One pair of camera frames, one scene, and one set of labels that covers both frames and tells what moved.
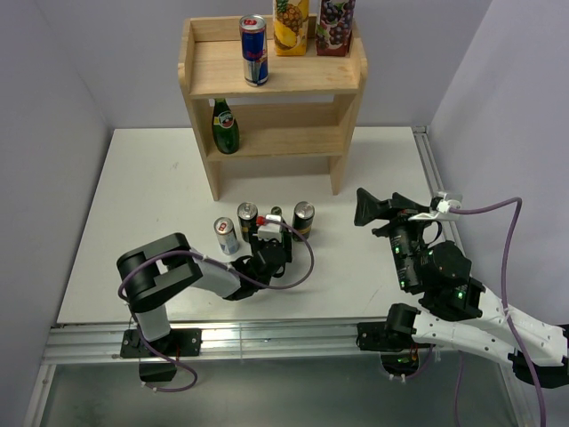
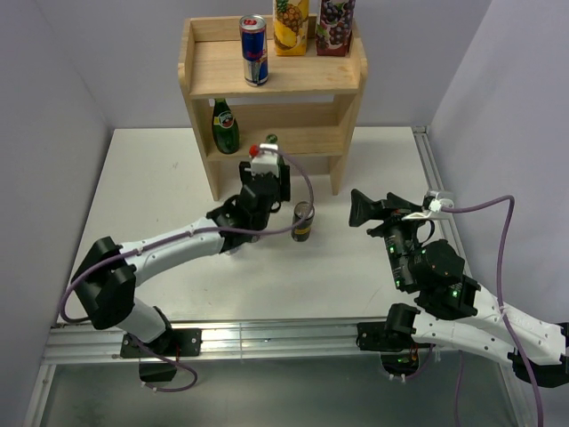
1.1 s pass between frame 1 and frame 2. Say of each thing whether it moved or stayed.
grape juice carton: stayed
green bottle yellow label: moved
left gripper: moved
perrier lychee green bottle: stayed
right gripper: stayed
